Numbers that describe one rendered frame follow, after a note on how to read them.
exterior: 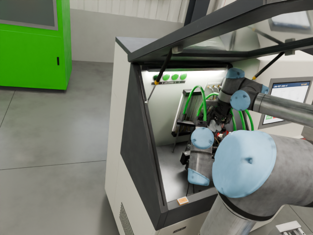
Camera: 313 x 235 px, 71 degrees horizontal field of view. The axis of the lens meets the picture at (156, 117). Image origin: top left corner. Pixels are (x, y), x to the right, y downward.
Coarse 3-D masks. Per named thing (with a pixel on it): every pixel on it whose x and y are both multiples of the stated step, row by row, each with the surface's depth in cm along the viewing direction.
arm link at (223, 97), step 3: (219, 93) 105; (222, 93) 103; (219, 96) 105; (222, 96) 103; (225, 96) 102; (228, 96) 102; (219, 99) 106; (222, 99) 104; (225, 99) 103; (228, 99) 102; (225, 102) 104; (228, 102) 103
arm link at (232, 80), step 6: (228, 72) 99; (234, 72) 96; (240, 72) 96; (228, 78) 98; (234, 78) 97; (240, 78) 97; (228, 84) 99; (234, 84) 98; (222, 90) 103; (228, 90) 100; (234, 90) 100
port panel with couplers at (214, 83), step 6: (210, 78) 143; (216, 78) 145; (222, 78) 148; (210, 84) 146; (216, 84) 149; (204, 90) 147; (210, 90) 150; (216, 90) 152; (216, 96) 156; (198, 108) 155; (210, 108) 160
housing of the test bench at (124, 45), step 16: (128, 48) 119; (128, 64) 120; (112, 80) 149; (128, 80) 123; (112, 96) 153; (112, 112) 158; (112, 128) 163; (112, 144) 168; (112, 160) 173; (112, 176) 179; (112, 192) 185; (112, 208) 192
